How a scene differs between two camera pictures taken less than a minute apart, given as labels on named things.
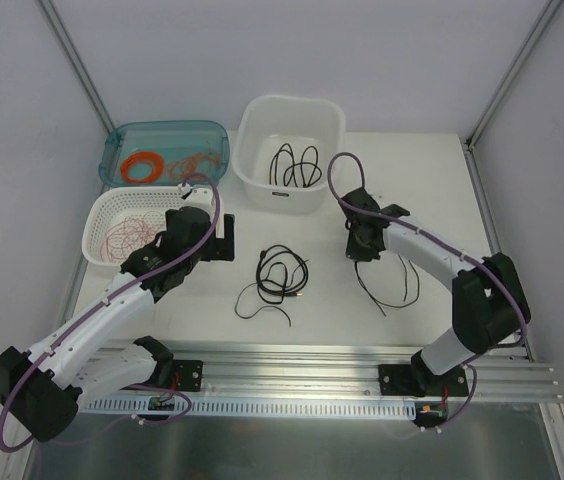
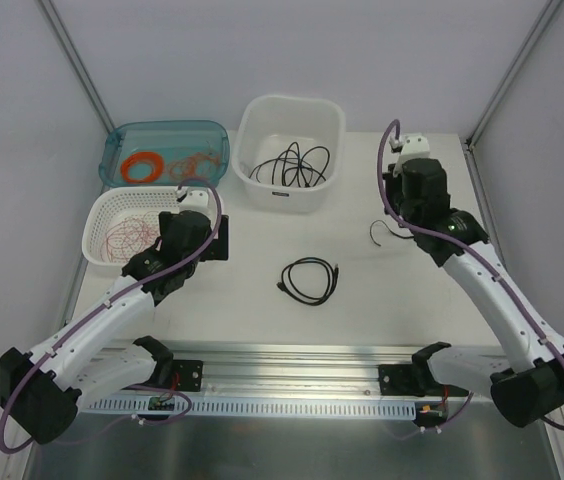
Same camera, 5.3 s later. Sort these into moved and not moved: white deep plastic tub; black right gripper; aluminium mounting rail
Moved: black right gripper
Not moved: aluminium mounting rail; white deep plastic tub
